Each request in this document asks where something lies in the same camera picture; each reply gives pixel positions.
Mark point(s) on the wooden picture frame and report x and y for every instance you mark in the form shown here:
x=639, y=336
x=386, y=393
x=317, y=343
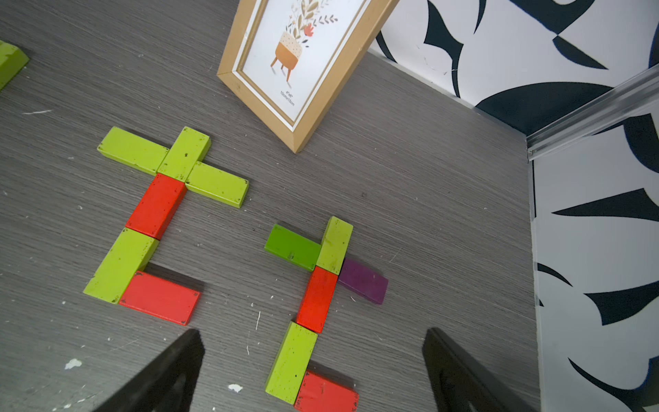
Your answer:
x=289, y=60

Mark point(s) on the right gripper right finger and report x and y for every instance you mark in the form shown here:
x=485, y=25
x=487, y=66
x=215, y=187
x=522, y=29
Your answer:
x=461, y=383

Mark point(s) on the purple block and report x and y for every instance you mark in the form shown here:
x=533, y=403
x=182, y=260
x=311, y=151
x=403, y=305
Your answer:
x=364, y=281

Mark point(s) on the green block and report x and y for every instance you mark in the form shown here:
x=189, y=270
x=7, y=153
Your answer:
x=293, y=247

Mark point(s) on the red block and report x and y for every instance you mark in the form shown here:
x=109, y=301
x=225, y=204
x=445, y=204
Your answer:
x=160, y=298
x=320, y=394
x=316, y=303
x=157, y=207

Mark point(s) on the lime block top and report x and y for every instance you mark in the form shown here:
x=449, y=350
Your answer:
x=133, y=151

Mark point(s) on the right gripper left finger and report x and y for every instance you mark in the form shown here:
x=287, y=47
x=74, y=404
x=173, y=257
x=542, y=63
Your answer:
x=168, y=383

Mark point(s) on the lime block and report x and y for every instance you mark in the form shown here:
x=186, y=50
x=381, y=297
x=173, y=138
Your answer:
x=217, y=184
x=334, y=245
x=130, y=253
x=190, y=147
x=12, y=61
x=133, y=151
x=288, y=371

